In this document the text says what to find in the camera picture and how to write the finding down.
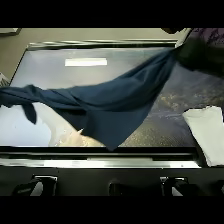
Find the dark blue garment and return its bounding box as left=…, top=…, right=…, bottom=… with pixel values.
left=0, top=46, right=180, bottom=152

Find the white garment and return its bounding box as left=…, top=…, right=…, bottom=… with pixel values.
left=182, top=105, right=224, bottom=168

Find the silver frame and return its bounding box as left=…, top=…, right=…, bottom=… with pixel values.
left=0, top=152, right=224, bottom=197

